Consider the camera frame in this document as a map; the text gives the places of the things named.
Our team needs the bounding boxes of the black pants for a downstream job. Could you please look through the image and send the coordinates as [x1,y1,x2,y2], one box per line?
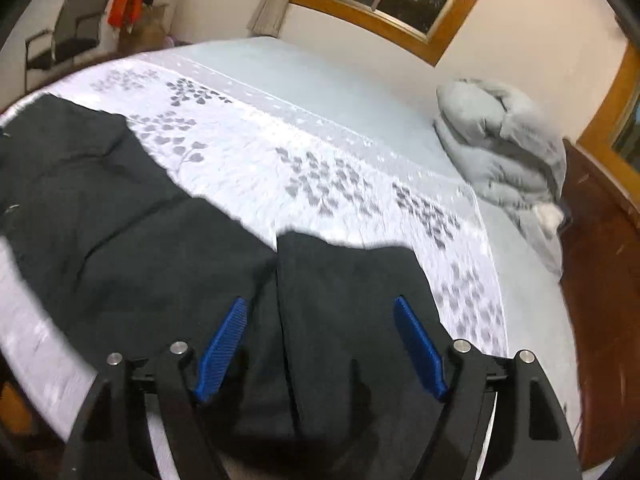
[1,96,482,479]

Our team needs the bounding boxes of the white cloth on duvet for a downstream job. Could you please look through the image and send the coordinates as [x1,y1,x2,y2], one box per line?
[533,203,565,236]

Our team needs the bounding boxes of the dark wooden headboard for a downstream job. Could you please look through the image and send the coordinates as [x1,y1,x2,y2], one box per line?
[561,142,640,469]

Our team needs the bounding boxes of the grey floral quilted bedspread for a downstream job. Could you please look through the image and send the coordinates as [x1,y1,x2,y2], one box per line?
[0,52,511,441]

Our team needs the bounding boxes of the folded grey duvet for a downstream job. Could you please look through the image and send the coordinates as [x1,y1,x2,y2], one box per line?
[434,79,567,278]

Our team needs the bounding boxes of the light blue bed mattress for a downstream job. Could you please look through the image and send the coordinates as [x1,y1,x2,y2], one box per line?
[164,34,586,461]

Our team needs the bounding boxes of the woven basket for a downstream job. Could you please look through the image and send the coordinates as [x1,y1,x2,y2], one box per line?
[117,3,168,55]

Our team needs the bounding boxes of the black folding chair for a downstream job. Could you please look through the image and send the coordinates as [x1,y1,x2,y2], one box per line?
[23,0,110,92]

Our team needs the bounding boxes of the orange bag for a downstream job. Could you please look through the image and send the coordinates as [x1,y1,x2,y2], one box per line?
[107,0,143,29]

